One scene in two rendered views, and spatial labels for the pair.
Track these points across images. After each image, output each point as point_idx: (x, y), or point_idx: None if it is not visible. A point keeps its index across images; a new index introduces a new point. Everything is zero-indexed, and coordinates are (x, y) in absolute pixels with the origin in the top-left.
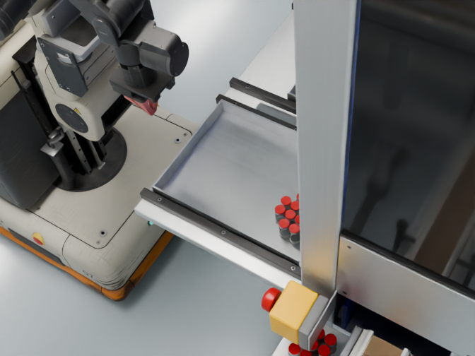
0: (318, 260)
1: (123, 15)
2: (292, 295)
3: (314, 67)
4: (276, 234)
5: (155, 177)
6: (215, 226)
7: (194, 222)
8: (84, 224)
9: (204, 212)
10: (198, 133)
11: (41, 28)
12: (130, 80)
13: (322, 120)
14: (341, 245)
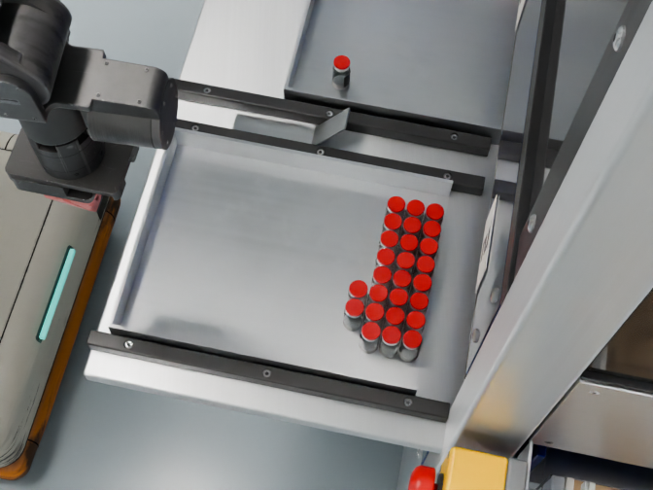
0: (512, 411)
1: (49, 59)
2: (466, 475)
3: None
4: (355, 349)
5: (24, 257)
6: (250, 367)
7: (209, 369)
8: None
9: (223, 348)
10: (154, 200)
11: None
12: (61, 169)
13: (638, 237)
14: (575, 392)
